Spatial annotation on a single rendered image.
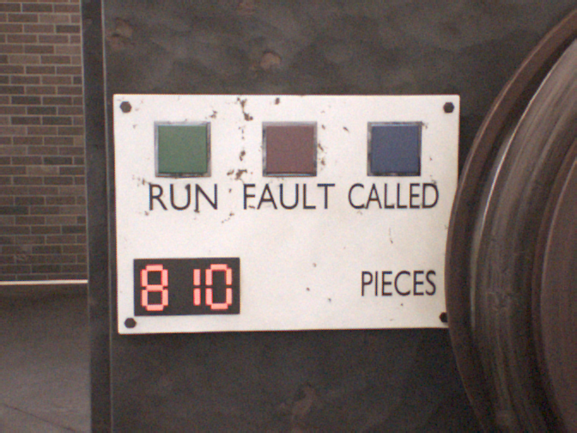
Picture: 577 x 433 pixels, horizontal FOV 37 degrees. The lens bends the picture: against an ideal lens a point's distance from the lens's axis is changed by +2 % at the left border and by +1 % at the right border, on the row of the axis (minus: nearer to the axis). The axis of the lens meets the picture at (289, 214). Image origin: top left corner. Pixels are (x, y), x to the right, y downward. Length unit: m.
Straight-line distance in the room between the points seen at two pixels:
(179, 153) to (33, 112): 6.13
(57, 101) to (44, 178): 0.58
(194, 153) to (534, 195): 0.25
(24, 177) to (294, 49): 6.16
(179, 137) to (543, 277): 0.28
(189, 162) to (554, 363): 0.29
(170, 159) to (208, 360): 0.16
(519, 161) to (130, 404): 0.36
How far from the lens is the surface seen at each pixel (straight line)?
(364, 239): 0.66
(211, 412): 0.70
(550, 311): 0.54
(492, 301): 0.55
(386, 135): 0.65
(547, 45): 0.62
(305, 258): 0.65
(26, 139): 6.77
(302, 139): 0.64
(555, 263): 0.54
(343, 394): 0.70
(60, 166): 6.73
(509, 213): 0.54
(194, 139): 0.64
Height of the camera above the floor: 1.22
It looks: 6 degrees down
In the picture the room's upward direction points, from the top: straight up
